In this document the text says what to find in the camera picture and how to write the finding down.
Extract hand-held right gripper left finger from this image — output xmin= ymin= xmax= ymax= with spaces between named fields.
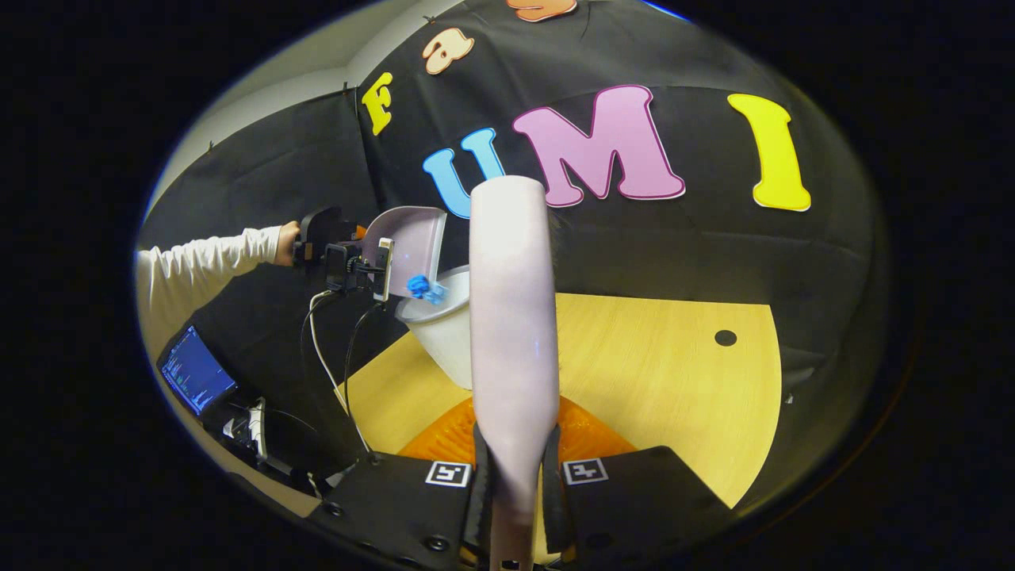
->
xmin=308 ymin=395 xmax=497 ymax=571

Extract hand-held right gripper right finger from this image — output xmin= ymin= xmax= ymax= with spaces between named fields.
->
xmin=541 ymin=395 xmax=737 ymax=570

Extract pale purple dustpan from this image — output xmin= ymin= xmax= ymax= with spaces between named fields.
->
xmin=361 ymin=205 xmax=448 ymax=304

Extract white garbage bin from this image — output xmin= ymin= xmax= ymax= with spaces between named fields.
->
xmin=394 ymin=265 xmax=477 ymax=391

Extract pale purple small broom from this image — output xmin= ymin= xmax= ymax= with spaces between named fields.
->
xmin=469 ymin=175 xmax=561 ymax=571

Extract white electronic device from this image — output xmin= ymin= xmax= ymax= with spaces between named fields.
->
xmin=222 ymin=397 xmax=272 ymax=462

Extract open laptop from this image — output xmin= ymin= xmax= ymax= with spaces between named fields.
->
xmin=155 ymin=323 xmax=240 ymax=419

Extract black backdrop cloth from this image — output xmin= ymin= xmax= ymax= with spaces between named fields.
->
xmin=139 ymin=0 xmax=889 ymax=508

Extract white cable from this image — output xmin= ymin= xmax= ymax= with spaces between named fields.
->
xmin=306 ymin=289 xmax=375 ymax=454

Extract black cable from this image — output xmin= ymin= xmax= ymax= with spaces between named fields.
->
xmin=343 ymin=304 xmax=385 ymax=401

